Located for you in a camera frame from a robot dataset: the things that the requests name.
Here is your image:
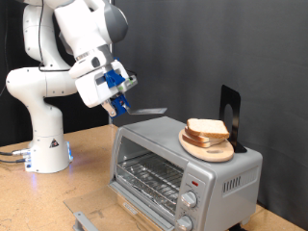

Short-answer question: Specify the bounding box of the black metal bookend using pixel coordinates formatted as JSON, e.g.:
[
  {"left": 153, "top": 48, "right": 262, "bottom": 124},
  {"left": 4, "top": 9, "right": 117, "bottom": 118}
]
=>
[{"left": 218, "top": 84, "right": 248, "bottom": 154}]

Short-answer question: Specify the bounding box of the round wooden cutting board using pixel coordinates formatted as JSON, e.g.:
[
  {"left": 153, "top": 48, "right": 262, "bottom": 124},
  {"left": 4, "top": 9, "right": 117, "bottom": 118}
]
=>
[{"left": 178, "top": 128, "right": 236, "bottom": 163}]

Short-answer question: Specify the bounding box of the silver oven knob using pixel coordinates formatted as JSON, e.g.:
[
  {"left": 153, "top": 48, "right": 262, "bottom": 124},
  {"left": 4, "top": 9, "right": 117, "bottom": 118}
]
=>
[
  {"left": 175, "top": 215, "right": 194, "bottom": 231},
  {"left": 180, "top": 191, "right": 198, "bottom": 209}
]

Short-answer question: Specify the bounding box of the black backdrop cloth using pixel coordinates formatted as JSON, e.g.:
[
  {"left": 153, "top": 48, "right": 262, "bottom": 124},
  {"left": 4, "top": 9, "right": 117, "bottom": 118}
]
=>
[{"left": 0, "top": 0, "right": 110, "bottom": 147}]

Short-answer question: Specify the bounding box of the vertical metal pole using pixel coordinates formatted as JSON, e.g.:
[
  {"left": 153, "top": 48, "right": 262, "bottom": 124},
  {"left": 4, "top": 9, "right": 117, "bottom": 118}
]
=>
[{"left": 107, "top": 0, "right": 116, "bottom": 125}]

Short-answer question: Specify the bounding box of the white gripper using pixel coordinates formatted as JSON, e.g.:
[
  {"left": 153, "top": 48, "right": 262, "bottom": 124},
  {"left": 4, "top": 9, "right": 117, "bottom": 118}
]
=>
[{"left": 74, "top": 60, "right": 130, "bottom": 118}]

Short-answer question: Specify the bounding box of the wire oven rack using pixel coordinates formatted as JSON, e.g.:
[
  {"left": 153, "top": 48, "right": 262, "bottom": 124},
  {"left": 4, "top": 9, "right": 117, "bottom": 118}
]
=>
[{"left": 115, "top": 152, "right": 185, "bottom": 215}]

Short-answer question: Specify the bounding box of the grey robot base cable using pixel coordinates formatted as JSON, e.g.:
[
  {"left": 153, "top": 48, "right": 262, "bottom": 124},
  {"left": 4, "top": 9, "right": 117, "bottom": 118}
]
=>
[
  {"left": 0, "top": 147, "right": 32, "bottom": 157},
  {"left": 0, "top": 157, "right": 28, "bottom": 165}
]

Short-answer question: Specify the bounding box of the black spatula with blue block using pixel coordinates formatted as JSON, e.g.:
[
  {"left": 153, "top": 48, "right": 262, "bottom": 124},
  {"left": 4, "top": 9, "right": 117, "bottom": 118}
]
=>
[{"left": 110, "top": 93, "right": 168, "bottom": 119}]

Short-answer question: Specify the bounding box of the glass oven door with handle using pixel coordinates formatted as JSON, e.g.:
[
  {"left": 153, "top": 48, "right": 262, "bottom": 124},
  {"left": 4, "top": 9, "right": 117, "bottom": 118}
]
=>
[{"left": 63, "top": 183, "right": 176, "bottom": 231}]

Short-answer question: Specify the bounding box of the dark grey backdrop cloth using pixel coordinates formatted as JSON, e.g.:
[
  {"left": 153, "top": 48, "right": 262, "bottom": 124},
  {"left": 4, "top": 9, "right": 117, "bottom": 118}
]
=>
[{"left": 112, "top": 0, "right": 308, "bottom": 230}]

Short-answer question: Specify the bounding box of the silver toaster oven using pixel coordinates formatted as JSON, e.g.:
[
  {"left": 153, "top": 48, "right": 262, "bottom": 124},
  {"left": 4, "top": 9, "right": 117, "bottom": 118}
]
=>
[{"left": 109, "top": 115, "right": 264, "bottom": 231}]

